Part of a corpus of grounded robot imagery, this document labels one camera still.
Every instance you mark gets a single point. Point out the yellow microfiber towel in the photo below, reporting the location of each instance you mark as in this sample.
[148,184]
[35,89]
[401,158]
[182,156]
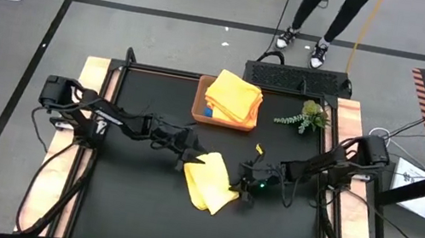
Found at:
[208,183]

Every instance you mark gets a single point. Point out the blue microfiber towel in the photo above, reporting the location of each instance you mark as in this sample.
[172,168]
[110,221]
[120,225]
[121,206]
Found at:
[208,112]

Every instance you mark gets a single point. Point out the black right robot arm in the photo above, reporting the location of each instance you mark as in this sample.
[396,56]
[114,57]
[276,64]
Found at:
[339,162]

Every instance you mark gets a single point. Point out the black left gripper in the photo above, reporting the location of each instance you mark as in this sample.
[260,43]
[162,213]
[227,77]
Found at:
[175,136]

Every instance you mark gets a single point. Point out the black computer case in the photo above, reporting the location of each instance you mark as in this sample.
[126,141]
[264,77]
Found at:
[297,79]

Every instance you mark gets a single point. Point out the white paper sheet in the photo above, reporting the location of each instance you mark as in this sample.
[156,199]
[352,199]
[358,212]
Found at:
[410,178]

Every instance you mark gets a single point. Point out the artificial green plant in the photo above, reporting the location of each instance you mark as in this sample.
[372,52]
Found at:
[313,112]

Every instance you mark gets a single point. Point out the person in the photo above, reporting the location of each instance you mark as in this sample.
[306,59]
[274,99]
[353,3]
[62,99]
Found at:
[343,11]

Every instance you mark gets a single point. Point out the orange plastic tray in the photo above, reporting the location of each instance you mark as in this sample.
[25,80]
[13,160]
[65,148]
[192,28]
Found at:
[197,103]

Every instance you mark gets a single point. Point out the small yellow leaf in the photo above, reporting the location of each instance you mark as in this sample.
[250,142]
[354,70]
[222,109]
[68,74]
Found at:
[259,149]

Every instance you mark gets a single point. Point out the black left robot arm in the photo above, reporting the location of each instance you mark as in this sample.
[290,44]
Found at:
[109,112]

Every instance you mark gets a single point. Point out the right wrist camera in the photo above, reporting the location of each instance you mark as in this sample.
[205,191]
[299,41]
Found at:
[261,185]

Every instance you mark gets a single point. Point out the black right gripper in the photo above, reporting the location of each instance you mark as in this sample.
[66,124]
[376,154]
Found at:
[257,174]

